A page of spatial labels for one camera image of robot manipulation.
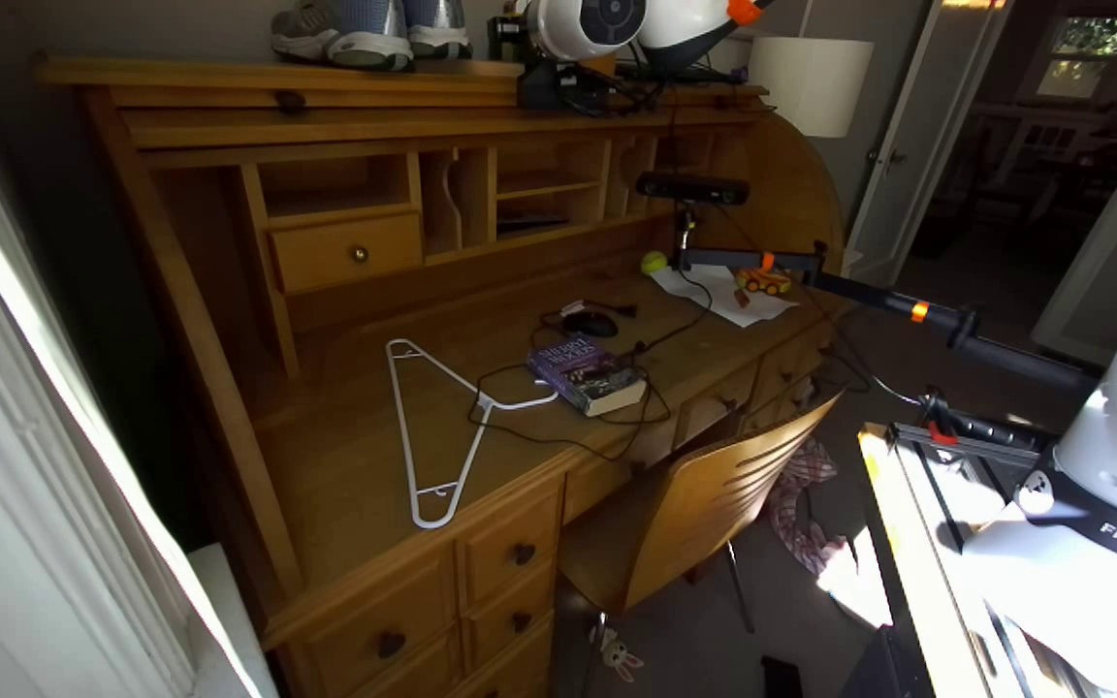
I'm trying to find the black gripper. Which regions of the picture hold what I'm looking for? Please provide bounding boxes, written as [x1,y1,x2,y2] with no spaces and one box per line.
[511,54,649,120]

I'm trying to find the wooden desk drawer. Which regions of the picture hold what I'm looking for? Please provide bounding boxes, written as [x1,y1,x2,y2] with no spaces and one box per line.
[303,551,460,698]
[458,486,566,610]
[467,570,561,675]

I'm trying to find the grey white sneaker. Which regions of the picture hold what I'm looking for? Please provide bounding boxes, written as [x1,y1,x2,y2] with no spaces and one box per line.
[402,0,476,62]
[267,0,418,75]

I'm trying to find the black power strip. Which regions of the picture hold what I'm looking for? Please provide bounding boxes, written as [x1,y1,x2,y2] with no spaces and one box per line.
[640,58,751,92]

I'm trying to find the black computer mouse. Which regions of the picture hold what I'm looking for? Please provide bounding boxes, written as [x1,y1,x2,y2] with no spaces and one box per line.
[555,299,640,345]

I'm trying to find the white paper sheets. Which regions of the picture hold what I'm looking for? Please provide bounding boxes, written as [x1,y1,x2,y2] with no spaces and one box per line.
[649,261,803,335]

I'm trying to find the small orange toy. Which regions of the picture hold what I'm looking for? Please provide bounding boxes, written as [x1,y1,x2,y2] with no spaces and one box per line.
[738,250,800,304]

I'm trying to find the small wooden hutch drawer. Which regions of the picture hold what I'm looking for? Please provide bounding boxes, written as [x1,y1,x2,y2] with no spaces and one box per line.
[267,211,431,299]

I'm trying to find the white door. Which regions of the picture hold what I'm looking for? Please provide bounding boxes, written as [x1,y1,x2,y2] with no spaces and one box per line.
[838,0,1018,291]

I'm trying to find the wooden headboard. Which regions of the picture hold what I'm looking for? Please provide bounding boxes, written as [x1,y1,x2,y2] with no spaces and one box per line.
[40,54,850,698]

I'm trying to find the brown chair back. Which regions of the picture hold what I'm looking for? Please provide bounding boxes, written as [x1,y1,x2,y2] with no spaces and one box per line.
[555,393,844,639]

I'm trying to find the patterned rug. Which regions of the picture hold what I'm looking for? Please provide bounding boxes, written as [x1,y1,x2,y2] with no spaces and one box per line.
[763,438,877,583]

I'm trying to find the bright paned window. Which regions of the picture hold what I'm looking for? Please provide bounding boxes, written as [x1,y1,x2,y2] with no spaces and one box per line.
[1031,12,1117,105]

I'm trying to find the black red clamp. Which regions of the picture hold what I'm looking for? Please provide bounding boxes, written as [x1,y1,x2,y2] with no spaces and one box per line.
[890,393,1062,482]

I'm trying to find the white robot table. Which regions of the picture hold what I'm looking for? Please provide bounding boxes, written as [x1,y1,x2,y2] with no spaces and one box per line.
[853,424,1117,698]

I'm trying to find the thin black desk cable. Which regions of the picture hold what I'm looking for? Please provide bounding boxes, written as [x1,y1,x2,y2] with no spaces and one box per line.
[471,305,771,473]

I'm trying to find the white wire clothes hanger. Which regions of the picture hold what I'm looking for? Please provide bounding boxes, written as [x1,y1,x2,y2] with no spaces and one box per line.
[382,335,561,535]

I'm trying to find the white window frame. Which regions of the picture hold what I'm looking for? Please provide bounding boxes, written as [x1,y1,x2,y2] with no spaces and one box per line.
[0,62,281,698]

